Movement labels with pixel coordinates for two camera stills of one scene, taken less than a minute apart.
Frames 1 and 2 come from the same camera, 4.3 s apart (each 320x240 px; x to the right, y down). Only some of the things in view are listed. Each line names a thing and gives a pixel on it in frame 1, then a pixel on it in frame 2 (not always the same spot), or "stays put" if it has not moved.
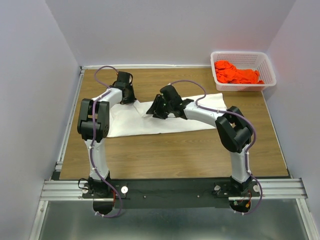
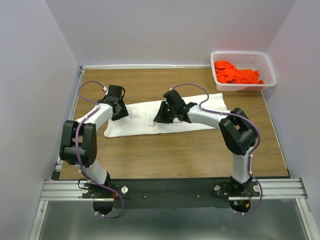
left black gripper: x=132 y=98 to x=124 y=112
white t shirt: x=130 y=119 stays put
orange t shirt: x=226 y=72 stays put
